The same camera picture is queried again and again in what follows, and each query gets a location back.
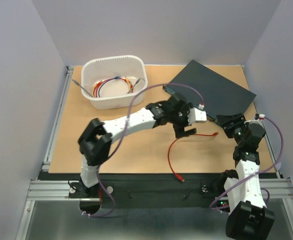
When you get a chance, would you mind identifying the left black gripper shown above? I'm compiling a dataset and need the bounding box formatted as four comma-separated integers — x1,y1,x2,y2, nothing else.
168,102,196,138

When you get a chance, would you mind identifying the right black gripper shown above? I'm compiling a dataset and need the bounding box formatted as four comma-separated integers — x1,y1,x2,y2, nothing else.
215,112,248,146

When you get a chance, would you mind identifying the red patch cable pair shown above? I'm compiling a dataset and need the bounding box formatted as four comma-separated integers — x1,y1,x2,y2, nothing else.
167,131,220,183

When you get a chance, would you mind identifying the dark network switch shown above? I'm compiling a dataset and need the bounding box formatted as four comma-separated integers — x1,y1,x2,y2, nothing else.
170,60,256,125

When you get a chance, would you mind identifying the long red patch cable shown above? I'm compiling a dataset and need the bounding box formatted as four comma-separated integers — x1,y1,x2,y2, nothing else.
92,76,136,97

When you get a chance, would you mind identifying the yellow patch cable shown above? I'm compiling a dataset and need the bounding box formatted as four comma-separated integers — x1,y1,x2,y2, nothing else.
92,76,134,97

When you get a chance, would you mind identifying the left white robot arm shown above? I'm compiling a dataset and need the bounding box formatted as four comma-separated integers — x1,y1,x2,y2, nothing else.
77,94,206,197

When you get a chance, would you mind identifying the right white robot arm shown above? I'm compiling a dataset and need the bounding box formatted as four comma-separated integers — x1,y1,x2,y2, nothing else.
216,113,275,240

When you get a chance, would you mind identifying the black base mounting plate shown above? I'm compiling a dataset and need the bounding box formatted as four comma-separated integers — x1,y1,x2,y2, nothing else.
38,170,238,213

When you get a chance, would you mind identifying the white plastic tub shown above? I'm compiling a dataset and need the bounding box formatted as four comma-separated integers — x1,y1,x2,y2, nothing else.
80,55,148,110

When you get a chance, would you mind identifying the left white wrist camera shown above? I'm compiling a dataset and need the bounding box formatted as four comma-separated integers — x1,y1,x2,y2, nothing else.
187,107,207,126

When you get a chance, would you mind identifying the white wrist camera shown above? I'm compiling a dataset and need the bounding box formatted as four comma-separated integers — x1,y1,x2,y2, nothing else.
187,107,207,126
244,113,265,127

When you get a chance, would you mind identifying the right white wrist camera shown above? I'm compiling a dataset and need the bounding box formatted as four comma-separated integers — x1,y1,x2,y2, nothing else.
244,113,265,127

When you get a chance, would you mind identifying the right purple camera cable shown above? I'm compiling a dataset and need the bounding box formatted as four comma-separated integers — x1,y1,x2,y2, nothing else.
209,117,285,211

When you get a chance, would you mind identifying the purple camera cable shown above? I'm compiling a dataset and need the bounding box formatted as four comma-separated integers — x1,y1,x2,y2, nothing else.
209,117,285,211
80,83,206,218

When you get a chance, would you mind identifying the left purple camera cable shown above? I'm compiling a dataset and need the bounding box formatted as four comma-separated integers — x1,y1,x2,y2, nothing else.
80,83,206,218

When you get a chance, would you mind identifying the aluminium frame rail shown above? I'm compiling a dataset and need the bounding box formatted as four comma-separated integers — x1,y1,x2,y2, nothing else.
16,66,75,240

